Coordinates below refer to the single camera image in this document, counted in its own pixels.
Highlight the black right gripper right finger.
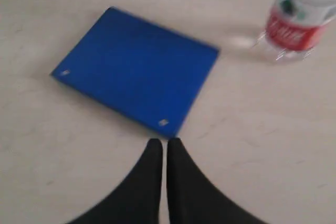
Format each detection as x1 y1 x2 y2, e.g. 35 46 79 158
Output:
166 138 264 224

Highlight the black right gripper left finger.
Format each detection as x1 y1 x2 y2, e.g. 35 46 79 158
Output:
70 138 163 224

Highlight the blue binder folder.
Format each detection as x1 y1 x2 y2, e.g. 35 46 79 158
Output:
51 7 219 138

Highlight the clear bottle with red label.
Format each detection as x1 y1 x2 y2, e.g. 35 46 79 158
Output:
256 0 335 62

